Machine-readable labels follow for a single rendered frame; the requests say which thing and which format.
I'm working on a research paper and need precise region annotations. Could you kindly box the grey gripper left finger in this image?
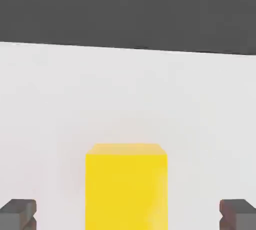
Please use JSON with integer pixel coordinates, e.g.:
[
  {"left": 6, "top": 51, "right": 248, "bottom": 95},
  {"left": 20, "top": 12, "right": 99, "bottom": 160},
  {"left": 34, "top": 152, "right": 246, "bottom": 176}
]
[{"left": 0, "top": 198, "right": 38, "bottom": 230}]

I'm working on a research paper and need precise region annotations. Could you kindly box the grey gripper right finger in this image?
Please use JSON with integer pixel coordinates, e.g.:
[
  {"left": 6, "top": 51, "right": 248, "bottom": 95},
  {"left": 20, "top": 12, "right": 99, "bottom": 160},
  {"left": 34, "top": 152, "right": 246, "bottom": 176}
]
[{"left": 219, "top": 198, "right": 256, "bottom": 230}]

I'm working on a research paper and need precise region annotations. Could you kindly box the small yellow cube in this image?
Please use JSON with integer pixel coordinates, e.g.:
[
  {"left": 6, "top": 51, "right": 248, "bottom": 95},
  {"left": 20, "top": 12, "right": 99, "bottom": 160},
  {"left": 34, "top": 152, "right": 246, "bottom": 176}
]
[{"left": 84, "top": 142, "right": 169, "bottom": 230}]

